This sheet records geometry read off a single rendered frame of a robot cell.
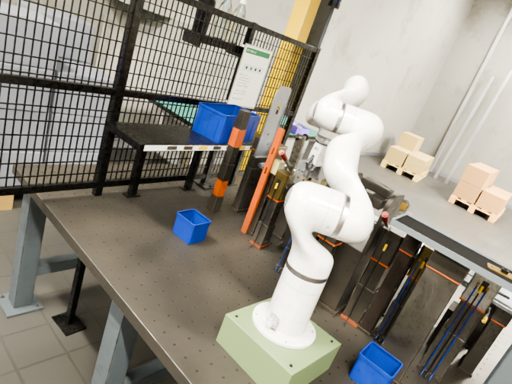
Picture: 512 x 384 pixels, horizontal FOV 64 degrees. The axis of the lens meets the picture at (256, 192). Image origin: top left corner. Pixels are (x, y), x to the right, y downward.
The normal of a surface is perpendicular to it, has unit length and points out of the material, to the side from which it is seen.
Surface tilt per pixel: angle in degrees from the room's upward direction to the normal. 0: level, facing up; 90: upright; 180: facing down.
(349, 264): 90
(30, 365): 0
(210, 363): 0
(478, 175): 90
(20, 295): 90
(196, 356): 0
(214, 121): 90
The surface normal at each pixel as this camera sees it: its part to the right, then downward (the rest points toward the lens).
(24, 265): 0.69, 0.47
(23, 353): 0.33, -0.88
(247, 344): -0.65, 0.05
